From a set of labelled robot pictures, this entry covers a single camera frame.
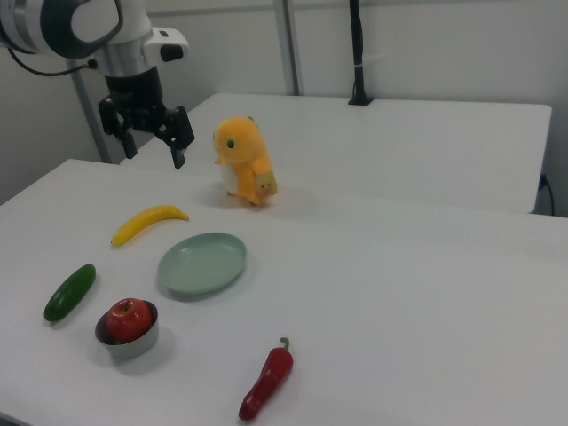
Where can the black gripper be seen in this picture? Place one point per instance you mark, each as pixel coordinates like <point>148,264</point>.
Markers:
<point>135,100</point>

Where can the yellow banana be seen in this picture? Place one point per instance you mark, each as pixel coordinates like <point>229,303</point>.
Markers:
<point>146,219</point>

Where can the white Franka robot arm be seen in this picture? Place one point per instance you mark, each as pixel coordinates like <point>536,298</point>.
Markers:
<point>111,26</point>

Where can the pale green plastic plate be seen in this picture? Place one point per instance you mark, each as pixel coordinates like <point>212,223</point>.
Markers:
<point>202,266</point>

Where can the orange plush toy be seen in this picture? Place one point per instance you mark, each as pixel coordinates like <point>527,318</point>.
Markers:
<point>244,151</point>

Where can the green cucumber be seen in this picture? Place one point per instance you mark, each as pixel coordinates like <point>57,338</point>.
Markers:
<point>68,294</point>

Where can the red apple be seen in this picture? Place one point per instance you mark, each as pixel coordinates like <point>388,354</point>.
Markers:
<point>128,320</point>

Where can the small metal bowl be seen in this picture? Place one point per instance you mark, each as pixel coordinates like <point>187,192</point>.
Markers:
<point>133,348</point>

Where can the black pole with base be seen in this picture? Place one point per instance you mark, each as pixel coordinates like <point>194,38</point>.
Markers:
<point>358,53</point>

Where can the red chili pepper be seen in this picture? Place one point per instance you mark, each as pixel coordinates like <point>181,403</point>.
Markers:
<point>268,377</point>

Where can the grey metal frame post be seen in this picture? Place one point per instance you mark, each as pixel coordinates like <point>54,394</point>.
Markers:
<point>86,111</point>

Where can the grey aluminium wall post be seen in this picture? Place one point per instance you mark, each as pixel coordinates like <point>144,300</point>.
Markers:
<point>290,44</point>

